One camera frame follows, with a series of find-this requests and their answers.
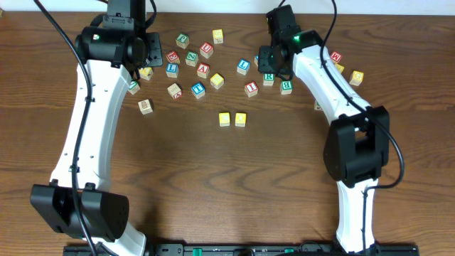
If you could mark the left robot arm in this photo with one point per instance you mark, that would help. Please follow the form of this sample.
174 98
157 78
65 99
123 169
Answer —
77 201

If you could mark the yellow block centre left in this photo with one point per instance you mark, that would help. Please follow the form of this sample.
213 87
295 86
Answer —
217 81

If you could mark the red M block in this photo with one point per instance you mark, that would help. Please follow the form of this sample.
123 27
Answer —
335 57

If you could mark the red U block left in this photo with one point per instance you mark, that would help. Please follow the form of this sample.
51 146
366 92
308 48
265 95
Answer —
206 50

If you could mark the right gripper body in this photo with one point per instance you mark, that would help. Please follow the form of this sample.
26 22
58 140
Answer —
265 62

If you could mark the yellow C block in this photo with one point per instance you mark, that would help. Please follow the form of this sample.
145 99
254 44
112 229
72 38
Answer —
224 119

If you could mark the green Z block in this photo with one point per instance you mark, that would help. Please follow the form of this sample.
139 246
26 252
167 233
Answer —
191 58

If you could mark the green j block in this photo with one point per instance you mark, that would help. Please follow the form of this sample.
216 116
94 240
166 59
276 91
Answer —
317 106
182 40

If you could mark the green V block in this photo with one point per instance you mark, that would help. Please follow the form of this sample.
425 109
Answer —
134 87

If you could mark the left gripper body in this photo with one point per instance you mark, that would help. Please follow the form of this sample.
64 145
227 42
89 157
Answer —
154 50

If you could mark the green J block lower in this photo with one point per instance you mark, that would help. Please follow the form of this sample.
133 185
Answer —
317 106

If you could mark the red E block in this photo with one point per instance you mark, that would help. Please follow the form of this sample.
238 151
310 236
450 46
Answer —
173 57

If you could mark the yellow G block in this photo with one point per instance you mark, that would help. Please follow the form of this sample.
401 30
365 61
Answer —
356 78

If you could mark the yellow block far left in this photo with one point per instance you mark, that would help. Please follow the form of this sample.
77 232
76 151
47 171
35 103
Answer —
146 73

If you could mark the green B block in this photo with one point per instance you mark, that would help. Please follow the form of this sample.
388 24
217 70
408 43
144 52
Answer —
286 87

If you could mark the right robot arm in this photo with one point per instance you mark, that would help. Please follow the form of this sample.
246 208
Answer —
355 150

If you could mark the yellow O block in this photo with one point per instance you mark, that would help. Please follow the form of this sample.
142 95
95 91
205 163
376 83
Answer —
240 119

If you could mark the plain red-edged block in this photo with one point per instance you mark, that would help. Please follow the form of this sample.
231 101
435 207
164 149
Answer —
175 91

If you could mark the yellow S block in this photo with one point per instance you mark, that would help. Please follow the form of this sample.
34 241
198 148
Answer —
218 36

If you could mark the green R block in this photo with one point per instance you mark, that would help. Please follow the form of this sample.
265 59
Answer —
268 79

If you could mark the green J block top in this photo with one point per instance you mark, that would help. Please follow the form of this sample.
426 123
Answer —
182 40

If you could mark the blue T block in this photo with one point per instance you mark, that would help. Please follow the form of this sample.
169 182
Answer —
198 90

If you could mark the blue 2 block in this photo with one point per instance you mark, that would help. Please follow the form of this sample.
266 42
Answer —
256 60

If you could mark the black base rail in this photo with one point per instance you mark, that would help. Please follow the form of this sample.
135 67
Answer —
308 248

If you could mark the red I block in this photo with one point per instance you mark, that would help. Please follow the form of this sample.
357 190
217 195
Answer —
251 89

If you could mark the blue l block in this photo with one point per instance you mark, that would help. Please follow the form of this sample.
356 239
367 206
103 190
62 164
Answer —
243 66
172 70

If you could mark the yellow X block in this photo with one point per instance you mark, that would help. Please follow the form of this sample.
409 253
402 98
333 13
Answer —
339 67

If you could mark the plain wooden picture block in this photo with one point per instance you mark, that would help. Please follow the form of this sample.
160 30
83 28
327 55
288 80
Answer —
145 106

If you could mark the red A block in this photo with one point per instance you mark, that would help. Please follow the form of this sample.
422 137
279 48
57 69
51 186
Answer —
203 70

